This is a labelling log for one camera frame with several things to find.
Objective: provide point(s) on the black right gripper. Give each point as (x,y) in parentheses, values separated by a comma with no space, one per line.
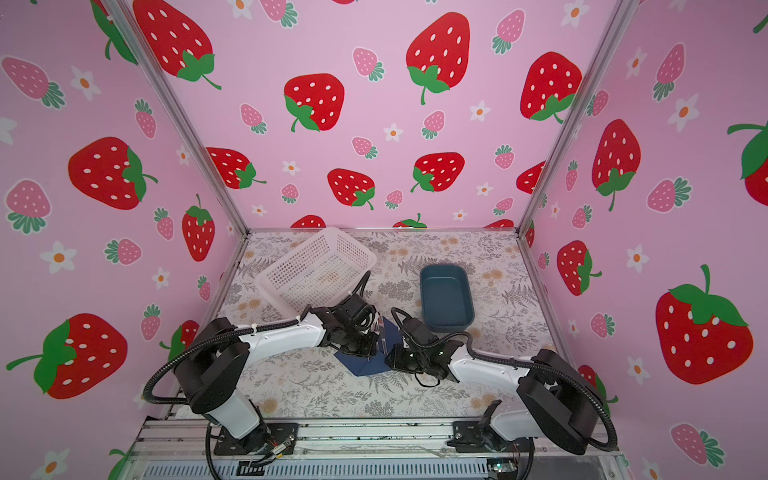
(393,358)

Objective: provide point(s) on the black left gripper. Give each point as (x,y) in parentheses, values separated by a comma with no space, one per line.
(370,348)

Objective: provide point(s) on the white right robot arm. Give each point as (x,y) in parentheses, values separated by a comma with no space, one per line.
(561,405)

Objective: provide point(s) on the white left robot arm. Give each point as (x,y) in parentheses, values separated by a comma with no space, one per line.
(210,369)

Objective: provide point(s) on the teal plastic tray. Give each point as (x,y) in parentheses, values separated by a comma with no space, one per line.
(447,304)

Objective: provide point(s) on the white perforated plastic basket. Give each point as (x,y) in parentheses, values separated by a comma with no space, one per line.
(321,271)

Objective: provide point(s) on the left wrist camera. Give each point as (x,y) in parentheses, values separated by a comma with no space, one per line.
(355,312)

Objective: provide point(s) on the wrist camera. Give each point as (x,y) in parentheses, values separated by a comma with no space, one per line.
(417,331)
(355,312)

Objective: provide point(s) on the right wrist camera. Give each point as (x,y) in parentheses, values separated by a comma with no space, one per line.
(417,331)

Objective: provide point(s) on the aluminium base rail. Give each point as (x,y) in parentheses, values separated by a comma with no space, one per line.
(358,449)

